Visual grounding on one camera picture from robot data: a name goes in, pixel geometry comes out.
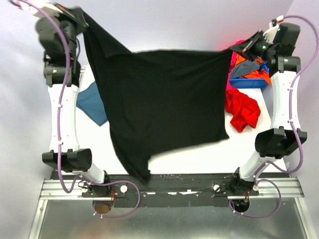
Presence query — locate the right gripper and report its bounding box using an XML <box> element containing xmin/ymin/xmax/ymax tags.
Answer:
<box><xmin>231</xmin><ymin>29</ymin><xmax>278</xmax><ymax>62</ymax></box>

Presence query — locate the black t shirt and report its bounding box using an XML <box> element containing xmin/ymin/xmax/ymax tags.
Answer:
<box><xmin>73</xmin><ymin>7</ymin><xmax>232</xmax><ymax>183</ymax></box>

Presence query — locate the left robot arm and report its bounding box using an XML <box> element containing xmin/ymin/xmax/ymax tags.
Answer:
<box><xmin>34</xmin><ymin>1</ymin><xmax>111</xmax><ymax>197</ymax></box>

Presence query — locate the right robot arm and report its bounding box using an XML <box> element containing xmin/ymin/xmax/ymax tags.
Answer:
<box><xmin>228</xmin><ymin>20</ymin><xmax>308</xmax><ymax>195</ymax></box>

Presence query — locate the grey blue t shirt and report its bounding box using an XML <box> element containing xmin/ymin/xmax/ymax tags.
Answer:
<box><xmin>230</xmin><ymin>61</ymin><xmax>260</xmax><ymax>79</ymax></box>

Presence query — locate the magenta t shirt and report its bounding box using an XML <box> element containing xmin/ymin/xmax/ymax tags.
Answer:
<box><xmin>226</xmin><ymin>52</ymin><xmax>246</xmax><ymax>91</ymax></box>

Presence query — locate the orange t shirt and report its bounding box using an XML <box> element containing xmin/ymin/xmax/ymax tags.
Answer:
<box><xmin>240</xmin><ymin>58</ymin><xmax>271</xmax><ymax>85</ymax></box>

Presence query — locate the blue plastic bin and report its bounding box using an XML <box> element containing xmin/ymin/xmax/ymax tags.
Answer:
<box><xmin>229</xmin><ymin>61</ymin><xmax>271</xmax><ymax>89</ymax></box>

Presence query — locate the red t shirt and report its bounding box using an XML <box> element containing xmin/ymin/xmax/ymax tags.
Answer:
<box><xmin>225</xmin><ymin>88</ymin><xmax>261</xmax><ymax>133</ymax></box>

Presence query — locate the folded blue t shirt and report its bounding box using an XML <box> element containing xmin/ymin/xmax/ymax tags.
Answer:
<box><xmin>76</xmin><ymin>82</ymin><xmax>108</xmax><ymax>126</ymax></box>

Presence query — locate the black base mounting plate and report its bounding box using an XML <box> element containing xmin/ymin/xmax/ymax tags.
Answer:
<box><xmin>40</xmin><ymin>173</ymin><xmax>299</xmax><ymax>208</ymax></box>

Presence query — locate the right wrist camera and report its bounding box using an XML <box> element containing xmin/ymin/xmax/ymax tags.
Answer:
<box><xmin>263</xmin><ymin>15</ymin><xmax>284</xmax><ymax>44</ymax></box>

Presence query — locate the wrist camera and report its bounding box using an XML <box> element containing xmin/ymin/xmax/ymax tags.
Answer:
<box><xmin>263</xmin><ymin>15</ymin><xmax>284</xmax><ymax>44</ymax></box>
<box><xmin>8</xmin><ymin>0</ymin><xmax>63</xmax><ymax>18</ymax></box>

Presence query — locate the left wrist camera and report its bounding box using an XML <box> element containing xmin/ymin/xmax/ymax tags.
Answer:
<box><xmin>8</xmin><ymin>0</ymin><xmax>63</xmax><ymax>18</ymax></box>

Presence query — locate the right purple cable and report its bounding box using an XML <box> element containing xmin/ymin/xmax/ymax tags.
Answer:
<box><xmin>229</xmin><ymin>15</ymin><xmax>319</xmax><ymax>218</ymax></box>

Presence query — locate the purple cable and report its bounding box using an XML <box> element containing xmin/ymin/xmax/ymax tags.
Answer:
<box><xmin>18</xmin><ymin>0</ymin><xmax>142</xmax><ymax>220</ymax></box>
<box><xmin>229</xmin><ymin>15</ymin><xmax>319</xmax><ymax>218</ymax></box>

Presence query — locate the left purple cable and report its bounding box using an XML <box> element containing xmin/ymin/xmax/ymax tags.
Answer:
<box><xmin>18</xmin><ymin>0</ymin><xmax>142</xmax><ymax>220</ymax></box>

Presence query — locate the aluminium frame rail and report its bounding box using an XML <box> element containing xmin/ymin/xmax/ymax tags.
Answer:
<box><xmin>27</xmin><ymin>66</ymin><xmax>87</xmax><ymax>239</ymax></box>

